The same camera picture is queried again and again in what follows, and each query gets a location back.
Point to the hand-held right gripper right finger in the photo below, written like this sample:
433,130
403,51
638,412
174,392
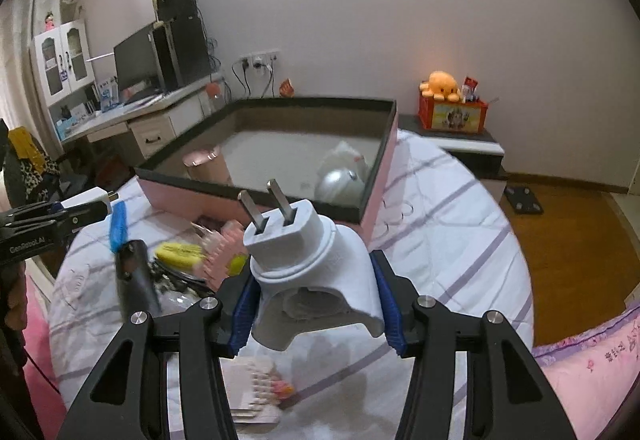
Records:
390,315

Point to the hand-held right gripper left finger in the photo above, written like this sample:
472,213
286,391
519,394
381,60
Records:
242,320

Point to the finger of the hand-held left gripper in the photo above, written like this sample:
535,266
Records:
35,209
75,221

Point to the white charger block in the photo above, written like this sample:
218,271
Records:
92,199

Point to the fake nail card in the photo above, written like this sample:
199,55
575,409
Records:
255,385

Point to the pink toothed comb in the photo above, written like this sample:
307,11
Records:
222,247

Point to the black plastic tube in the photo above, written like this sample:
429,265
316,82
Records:
135,277

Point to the white plug adapter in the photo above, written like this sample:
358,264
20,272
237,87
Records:
320,260

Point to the pink cup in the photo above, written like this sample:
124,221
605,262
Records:
206,163

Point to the pink storage box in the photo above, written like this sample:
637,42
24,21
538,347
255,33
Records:
280,155

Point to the chair with leopard cloth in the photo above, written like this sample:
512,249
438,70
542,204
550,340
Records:
27,170

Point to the black hair claw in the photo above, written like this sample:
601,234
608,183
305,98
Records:
167,272

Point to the yellow banana toy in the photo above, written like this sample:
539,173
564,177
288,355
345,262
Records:
177,254

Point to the white desk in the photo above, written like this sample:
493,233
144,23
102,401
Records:
145,122

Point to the blue product boxes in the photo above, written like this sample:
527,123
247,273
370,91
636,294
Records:
106,92

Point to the white glass-door cabinet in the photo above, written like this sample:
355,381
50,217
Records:
60,62

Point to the black computer monitor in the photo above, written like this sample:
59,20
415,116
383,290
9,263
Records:
137,59

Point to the black bathroom scale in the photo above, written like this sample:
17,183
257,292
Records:
522,200

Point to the black and white low cabinet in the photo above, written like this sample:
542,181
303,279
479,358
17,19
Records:
460,147

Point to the pink doll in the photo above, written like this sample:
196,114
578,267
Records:
49,22

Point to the pink bottle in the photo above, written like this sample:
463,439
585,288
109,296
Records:
215,92

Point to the black computer tower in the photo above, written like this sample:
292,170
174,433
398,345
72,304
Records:
182,51

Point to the pink printed blanket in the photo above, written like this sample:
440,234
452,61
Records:
590,370

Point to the red printed storage box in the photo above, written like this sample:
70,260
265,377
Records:
452,114

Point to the orange octopus plush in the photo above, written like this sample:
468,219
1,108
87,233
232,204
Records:
440,86

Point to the orange snack bag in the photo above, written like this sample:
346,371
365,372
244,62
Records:
286,87

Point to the small toy figurines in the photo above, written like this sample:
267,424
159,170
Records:
471,89

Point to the black box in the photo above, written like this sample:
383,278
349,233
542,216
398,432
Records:
175,2

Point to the white wall socket strip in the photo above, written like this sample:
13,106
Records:
257,57

